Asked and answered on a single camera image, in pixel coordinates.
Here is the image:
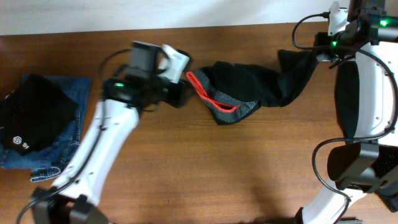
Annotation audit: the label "black garment pile right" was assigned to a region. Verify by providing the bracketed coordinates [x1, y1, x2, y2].
[335, 61, 397, 213]

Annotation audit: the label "black leggings red grey waistband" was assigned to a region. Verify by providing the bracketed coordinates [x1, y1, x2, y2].
[186, 50, 318, 125]

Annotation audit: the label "folded blue jeans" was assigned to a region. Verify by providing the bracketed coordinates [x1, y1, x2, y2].
[1, 76, 91, 182]

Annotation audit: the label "folded black shirt with logo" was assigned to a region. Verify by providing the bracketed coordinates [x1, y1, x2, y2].
[1, 75, 78, 155]

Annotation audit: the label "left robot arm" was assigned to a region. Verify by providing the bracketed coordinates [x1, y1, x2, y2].
[16, 41, 192, 223]

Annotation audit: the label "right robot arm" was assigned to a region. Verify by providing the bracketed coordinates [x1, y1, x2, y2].
[294, 1, 397, 223]

